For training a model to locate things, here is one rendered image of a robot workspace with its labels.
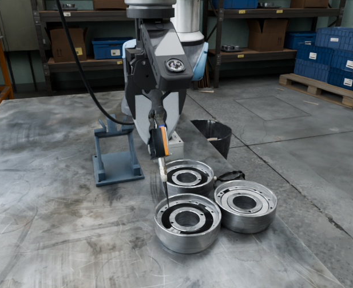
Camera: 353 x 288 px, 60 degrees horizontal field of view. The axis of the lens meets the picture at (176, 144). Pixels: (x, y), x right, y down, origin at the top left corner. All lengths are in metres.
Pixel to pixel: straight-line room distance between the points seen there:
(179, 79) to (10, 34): 3.94
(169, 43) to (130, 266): 0.32
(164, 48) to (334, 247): 1.55
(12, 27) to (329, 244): 3.83
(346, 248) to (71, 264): 1.54
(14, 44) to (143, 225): 3.88
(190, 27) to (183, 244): 0.65
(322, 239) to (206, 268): 1.42
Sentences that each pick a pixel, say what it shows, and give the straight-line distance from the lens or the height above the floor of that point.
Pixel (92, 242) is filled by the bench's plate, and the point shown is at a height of 0.80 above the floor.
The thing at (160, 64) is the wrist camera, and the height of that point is 1.07.
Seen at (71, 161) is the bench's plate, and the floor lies 0.80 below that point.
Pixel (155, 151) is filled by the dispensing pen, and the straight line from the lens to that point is 0.49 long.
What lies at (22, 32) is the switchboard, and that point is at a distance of 4.26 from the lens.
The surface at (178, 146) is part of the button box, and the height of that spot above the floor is 0.84.
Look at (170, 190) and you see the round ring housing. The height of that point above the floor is 0.83.
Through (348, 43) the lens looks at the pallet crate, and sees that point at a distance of 4.25.
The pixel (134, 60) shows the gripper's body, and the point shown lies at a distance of 0.47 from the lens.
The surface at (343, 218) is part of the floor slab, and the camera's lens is 2.05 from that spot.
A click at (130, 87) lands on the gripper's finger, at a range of 0.47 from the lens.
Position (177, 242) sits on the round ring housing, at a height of 0.83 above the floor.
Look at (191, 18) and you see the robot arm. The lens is 0.93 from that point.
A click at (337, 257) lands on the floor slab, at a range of 1.78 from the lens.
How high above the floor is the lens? 1.15
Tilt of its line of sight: 26 degrees down
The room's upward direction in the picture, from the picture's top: straight up
